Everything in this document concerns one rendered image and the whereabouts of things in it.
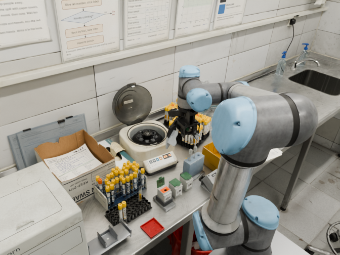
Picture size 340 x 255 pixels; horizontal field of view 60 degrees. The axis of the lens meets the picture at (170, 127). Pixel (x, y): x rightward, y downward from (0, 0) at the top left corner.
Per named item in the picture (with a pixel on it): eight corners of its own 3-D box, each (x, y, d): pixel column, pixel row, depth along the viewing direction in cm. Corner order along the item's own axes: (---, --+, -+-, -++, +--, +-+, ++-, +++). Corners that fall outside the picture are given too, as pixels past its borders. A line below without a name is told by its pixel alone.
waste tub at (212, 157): (219, 177, 140) (222, 160, 135) (200, 162, 149) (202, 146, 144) (238, 166, 148) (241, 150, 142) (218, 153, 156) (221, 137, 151)
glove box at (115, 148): (118, 182, 134) (117, 167, 129) (91, 157, 149) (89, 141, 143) (140, 171, 141) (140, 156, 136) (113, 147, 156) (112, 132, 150)
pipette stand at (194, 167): (190, 182, 136) (192, 166, 131) (179, 175, 140) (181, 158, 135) (204, 173, 142) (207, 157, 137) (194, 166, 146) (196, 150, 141)
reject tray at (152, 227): (151, 239, 110) (151, 237, 110) (139, 227, 114) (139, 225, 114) (164, 229, 114) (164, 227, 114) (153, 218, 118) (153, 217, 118)
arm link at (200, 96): (224, 91, 95) (213, 76, 104) (190, 93, 93) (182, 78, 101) (221, 112, 99) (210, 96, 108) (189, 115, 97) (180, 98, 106)
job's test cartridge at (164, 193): (164, 206, 122) (164, 195, 119) (157, 199, 125) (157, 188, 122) (171, 201, 124) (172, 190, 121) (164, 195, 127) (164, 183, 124)
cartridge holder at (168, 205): (166, 212, 121) (166, 206, 119) (152, 199, 127) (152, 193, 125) (175, 206, 124) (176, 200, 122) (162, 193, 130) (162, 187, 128)
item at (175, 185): (175, 199, 127) (175, 187, 124) (167, 192, 130) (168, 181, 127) (181, 194, 130) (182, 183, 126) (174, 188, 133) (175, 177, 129)
